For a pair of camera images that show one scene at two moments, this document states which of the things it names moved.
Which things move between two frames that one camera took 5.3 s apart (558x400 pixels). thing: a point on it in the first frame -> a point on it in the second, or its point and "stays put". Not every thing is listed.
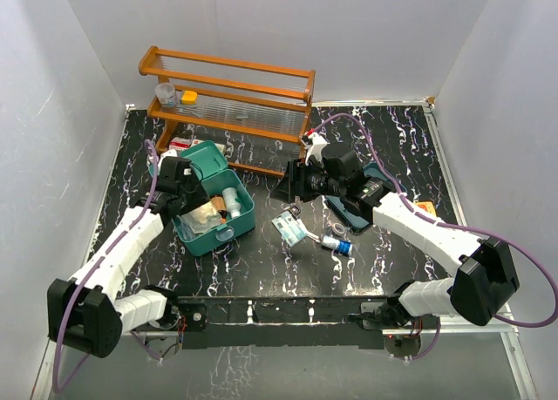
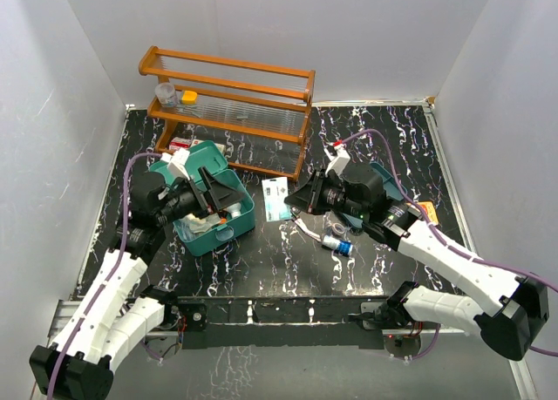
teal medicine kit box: x=226 y=214 stays put
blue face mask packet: x=290 y=227 -> x=275 y=194
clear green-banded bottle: x=232 y=201 stays put
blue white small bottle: x=343 y=247 stays put
